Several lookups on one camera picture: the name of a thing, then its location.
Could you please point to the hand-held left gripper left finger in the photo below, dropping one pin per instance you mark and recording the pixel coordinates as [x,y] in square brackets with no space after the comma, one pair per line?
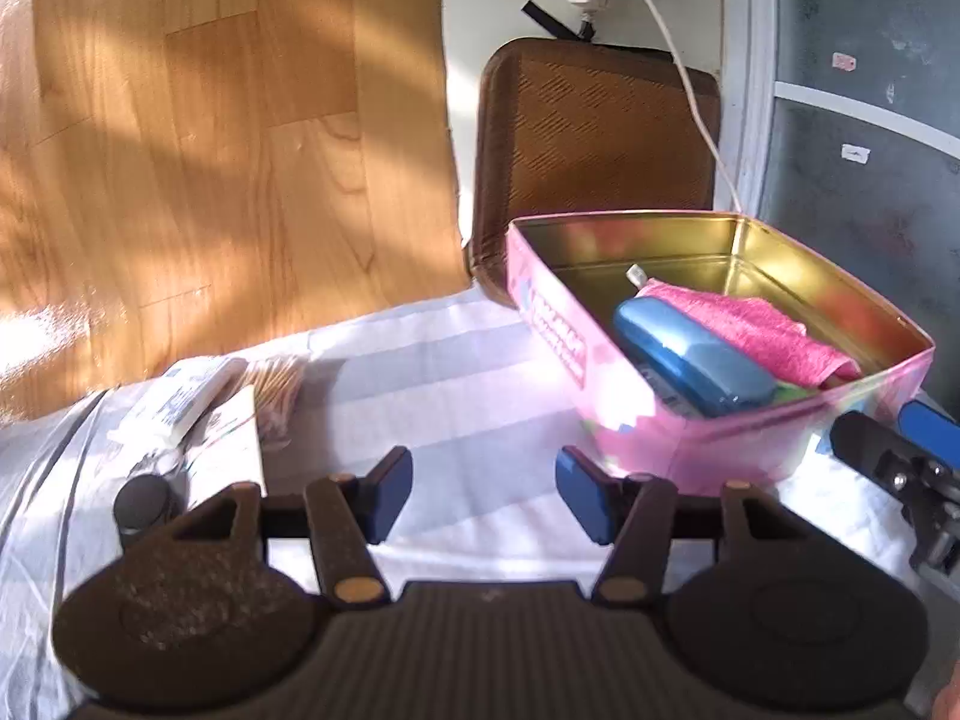
[390,487]

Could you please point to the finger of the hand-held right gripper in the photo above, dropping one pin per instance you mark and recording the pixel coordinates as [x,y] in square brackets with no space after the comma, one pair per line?
[930,424]
[862,439]

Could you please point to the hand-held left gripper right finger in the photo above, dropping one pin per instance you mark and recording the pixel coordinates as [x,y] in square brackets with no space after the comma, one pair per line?
[585,495]

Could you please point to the pink tin box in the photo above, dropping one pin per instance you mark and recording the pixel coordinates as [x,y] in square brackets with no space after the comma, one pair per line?
[675,450]

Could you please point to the green cloth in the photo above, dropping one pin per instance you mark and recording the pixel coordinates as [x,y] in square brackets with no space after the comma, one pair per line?
[791,392]

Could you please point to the striped white bed sheet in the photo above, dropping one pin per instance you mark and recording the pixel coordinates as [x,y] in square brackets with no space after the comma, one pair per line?
[465,405]

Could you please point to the pack of cotton swabs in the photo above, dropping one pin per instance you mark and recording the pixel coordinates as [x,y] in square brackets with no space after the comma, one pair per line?
[276,401]

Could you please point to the pink towel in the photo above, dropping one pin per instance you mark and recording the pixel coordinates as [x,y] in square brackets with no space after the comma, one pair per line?
[757,330]

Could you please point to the white paper packet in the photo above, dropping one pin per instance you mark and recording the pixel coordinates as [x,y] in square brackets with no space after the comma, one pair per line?
[232,442]

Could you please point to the blue glasses case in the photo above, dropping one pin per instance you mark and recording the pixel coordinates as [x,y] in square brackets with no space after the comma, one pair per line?
[697,360]

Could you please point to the grey door panel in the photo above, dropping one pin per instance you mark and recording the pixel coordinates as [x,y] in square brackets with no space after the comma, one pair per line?
[862,240]

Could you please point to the small white tag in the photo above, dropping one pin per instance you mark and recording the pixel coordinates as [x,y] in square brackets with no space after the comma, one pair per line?
[637,275]

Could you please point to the white box with blue print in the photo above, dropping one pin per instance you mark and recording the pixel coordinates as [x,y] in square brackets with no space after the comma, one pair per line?
[180,397]

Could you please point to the black round cap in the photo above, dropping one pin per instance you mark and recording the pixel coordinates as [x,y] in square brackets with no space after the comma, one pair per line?
[144,506]

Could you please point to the pink white sticker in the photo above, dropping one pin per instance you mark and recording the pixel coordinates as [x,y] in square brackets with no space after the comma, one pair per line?
[845,61]

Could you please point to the black tape strip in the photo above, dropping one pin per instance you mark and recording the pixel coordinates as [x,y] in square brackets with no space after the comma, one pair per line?
[544,19]

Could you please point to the white door frame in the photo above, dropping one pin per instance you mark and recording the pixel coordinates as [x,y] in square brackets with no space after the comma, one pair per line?
[750,52]

